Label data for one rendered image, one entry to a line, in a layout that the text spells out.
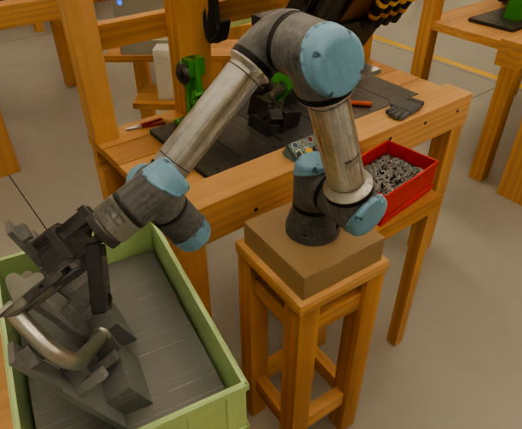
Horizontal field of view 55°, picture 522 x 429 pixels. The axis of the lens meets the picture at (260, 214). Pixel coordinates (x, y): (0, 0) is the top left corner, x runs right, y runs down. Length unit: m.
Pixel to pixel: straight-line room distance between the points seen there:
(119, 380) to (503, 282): 2.15
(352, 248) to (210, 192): 0.51
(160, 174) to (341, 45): 0.37
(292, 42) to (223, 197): 0.77
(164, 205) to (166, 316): 0.51
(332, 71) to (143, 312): 0.76
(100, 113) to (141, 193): 1.14
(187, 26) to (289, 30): 1.11
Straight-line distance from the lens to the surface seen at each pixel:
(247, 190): 1.61
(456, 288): 2.71
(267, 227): 1.40
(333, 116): 0.98
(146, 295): 1.36
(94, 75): 1.90
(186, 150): 0.98
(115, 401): 1.11
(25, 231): 1.17
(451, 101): 2.34
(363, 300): 1.51
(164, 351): 1.23
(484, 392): 2.34
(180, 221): 0.88
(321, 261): 1.30
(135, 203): 0.83
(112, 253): 1.46
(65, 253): 0.86
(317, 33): 0.90
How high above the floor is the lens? 1.81
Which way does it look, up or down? 37 degrees down
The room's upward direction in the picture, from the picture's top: straight up
